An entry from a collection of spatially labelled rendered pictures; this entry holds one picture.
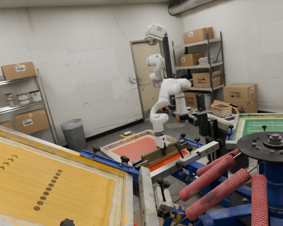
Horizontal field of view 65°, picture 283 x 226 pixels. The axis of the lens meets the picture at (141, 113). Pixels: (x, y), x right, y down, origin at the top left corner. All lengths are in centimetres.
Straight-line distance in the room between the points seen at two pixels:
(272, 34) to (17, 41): 495
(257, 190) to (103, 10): 516
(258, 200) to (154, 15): 579
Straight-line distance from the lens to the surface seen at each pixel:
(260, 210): 90
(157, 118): 159
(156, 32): 226
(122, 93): 561
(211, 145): 170
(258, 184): 93
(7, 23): 508
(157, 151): 167
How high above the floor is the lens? 175
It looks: 14 degrees down
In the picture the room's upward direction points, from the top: 10 degrees counter-clockwise
